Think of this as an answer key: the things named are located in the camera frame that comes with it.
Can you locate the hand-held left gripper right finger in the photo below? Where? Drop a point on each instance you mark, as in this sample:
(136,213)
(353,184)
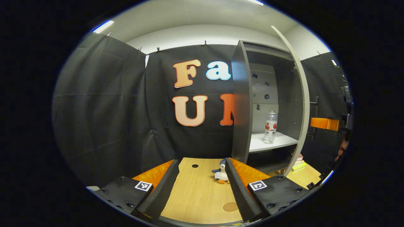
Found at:
(238,192)

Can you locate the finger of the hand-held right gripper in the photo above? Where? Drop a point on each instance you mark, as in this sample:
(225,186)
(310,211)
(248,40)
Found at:
(323,123)

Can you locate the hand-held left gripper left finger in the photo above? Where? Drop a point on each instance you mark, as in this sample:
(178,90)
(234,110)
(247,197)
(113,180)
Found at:
(164,192)

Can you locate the white cabinet door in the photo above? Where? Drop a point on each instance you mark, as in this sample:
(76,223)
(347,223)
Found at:
(306,104)

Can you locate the clear plastic bottle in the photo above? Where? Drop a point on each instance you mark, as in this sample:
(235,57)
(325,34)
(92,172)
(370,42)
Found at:
(270,129)

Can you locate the grey cabinet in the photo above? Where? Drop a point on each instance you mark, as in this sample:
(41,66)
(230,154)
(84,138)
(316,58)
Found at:
(241,110)

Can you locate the white cabinet shelf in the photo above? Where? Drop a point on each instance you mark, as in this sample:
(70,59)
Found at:
(277,140)

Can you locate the penguin plush toy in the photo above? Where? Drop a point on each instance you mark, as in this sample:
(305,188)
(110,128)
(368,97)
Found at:
(222,175)

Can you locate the small black block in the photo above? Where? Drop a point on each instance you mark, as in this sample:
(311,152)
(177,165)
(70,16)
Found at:
(311,185)

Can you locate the black backdrop cloth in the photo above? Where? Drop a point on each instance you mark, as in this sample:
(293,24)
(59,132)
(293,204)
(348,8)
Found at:
(101,110)

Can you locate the wide ceiling light panel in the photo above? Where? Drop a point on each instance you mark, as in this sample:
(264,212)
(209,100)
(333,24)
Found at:
(255,2)

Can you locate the long ceiling light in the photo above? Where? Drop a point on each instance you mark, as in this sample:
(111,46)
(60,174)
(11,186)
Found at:
(103,26)

